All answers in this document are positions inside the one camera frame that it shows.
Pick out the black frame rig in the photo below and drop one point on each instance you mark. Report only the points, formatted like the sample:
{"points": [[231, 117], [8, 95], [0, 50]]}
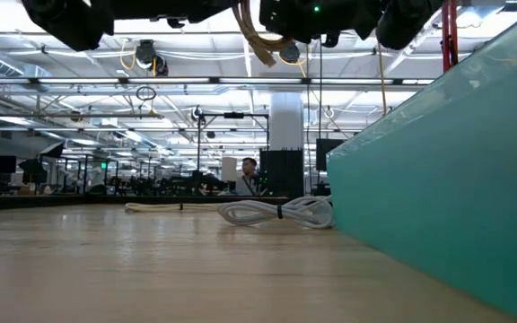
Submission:
{"points": [[233, 115]]}

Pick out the green translucent tray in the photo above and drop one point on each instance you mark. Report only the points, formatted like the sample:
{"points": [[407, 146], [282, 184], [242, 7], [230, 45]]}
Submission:
{"points": [[442, 202]]}

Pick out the black umbrella shade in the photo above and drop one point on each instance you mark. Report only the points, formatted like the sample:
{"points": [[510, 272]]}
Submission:
{"points": [[54, 150], [33, 170]]}

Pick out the white round column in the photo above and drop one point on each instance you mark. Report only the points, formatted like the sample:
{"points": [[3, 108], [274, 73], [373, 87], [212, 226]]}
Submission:
{"points": [[286, 121]]}

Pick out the person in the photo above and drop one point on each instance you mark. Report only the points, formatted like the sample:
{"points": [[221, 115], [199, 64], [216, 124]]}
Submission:
{"points": [[247, 179]]}

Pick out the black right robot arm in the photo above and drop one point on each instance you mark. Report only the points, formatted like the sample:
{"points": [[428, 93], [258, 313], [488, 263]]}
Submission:
{"points": [[406, 22]]}

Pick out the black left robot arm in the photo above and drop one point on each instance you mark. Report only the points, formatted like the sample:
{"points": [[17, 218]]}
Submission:
{"points": [[70, 22]]}

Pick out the long light strip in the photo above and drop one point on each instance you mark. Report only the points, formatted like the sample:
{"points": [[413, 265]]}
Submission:
{"points": [[169, 81]]}

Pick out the black screen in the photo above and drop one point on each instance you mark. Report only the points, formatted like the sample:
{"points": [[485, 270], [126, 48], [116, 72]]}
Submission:
{"points": [[328, 154]]}

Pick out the black table frame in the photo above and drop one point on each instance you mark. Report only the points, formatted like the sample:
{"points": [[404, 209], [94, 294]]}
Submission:
{"points": [[61, 203]]}

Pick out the white rectangular sign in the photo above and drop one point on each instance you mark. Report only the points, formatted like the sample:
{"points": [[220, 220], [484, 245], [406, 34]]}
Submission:
{"points": [[229, 169]]}

